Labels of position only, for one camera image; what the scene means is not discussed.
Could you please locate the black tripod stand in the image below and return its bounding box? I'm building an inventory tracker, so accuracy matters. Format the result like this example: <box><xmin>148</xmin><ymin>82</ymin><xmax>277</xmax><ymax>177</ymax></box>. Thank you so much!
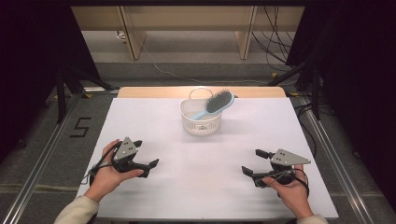
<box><xmin>267</xmin><ymin>59</ymin><xmax>322</xmax><ymax>121</ymax></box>
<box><xmin>55</xmin><ymin>65</ymin><xmax>120</xmax><ymax>124</ymax></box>

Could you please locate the person's left hand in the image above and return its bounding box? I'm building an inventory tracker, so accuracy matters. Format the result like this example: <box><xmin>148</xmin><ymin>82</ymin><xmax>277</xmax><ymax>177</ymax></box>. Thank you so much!
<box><xmin>83</xmin><ymin>138</ymin><xmax>145</xmax><ymax>203</ymax></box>

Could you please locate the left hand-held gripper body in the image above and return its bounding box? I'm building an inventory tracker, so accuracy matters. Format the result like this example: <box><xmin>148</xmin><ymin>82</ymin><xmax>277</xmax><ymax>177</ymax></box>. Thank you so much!
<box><xmin>110</xmin><ymin>136</ymin><xmax>148</xmax><ymax>174</ymax></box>

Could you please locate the person's right hand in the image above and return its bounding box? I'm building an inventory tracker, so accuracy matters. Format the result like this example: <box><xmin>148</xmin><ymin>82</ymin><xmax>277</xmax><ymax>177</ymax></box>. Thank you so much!
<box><xmin>261</xmin><ymin>163</ymin><xmax>315</xmax><ymax>220</ymax></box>

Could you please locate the light blue hairbrush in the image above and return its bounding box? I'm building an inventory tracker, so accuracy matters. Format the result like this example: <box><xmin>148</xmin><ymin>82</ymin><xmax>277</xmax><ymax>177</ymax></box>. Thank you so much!
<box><xmin>190</xmin><ymin>89</ymin><xmax>235</xmax><ymax>121</ymax></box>

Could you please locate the light wooden table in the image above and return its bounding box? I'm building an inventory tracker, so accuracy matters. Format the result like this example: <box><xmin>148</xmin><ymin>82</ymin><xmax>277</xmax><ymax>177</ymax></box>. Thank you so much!
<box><xmin>117</xmin><ymin>86</ymin><xmax>288</xmax><ymax>99</ymax></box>

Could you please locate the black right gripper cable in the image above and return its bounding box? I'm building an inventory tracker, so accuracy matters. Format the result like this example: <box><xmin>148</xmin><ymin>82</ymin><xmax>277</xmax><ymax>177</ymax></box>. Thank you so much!
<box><xmin>291</xmin><ymin>167</ymin><xmax>310</xmax><ymax>199</ymax></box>

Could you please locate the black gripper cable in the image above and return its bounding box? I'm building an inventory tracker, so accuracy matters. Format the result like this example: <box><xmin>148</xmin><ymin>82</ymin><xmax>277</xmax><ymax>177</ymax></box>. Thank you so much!
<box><xmin>291</xmin><ymin>167</ymin><xmax>310</xmax><ymax>199</ymax></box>
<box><xmin>81</xmin><ymin>141</ymin><xmax>123</xmax><ymax>185</ymax></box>

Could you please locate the bundle of black cables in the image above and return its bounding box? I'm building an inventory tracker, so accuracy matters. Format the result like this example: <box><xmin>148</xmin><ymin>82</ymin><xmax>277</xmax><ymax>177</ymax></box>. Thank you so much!
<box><xmin>251</xmin><ymin>6</ymin><xmax>298</xmax><ymax>73</ymax></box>

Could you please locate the white floor cable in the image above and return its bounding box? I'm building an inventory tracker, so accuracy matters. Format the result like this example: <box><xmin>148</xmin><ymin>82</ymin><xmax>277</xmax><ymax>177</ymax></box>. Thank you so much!
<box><xmin>139</xmin><ymin>40</ymin><xmax>297</xmax><ymax>87</ymax></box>

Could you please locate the dark curtain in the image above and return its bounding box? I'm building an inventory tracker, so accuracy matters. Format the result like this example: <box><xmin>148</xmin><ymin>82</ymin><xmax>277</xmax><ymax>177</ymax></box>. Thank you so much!
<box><xmin>0</xmin><ymin>0</ymin><xmax>102</xmax><ymax>164</ymax></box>
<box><xmin>285</xmin><ymin>0</ymin><xmax>396</xmax><ymax>214</ymax></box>

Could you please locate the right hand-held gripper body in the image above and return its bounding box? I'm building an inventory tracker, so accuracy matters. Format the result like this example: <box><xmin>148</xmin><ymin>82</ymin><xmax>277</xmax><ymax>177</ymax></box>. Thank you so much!
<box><xmin>257</xmin><ymin>148</ymin><xmax>312</xmax><ymax>187</ymax></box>

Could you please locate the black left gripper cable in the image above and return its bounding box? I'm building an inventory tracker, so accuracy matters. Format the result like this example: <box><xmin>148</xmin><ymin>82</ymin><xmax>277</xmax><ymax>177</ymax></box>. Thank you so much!
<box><xmin>81</xmin><ymin>141</ymin><xmax>123</xmax><ymax>185</ymax></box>

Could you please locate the light wooden desk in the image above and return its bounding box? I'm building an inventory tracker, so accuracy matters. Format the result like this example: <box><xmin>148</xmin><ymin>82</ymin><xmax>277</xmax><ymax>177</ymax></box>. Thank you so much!
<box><xmin>70</xmin><ymin>6</ymin><xmax>306</xmax><ymax>61</ymax></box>

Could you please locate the metal floor rail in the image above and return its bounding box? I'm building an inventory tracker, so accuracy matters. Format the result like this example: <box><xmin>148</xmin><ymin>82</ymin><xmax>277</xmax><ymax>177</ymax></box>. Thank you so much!
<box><xmin>0</xmin><ymin>92</ymin><xmax>83</xmax><ymax>224</ymax></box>
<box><xmin>298</xmin><ymin>95</ymin><xmax>376</xmax><ymax>224</ymax></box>

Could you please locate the white plastic basket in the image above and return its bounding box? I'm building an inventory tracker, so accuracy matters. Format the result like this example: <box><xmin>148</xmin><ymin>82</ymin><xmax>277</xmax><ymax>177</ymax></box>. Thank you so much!
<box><xmin>179</xmin><ymin>87</ymin><xmax>223</xmax><ymax>135</ymax></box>

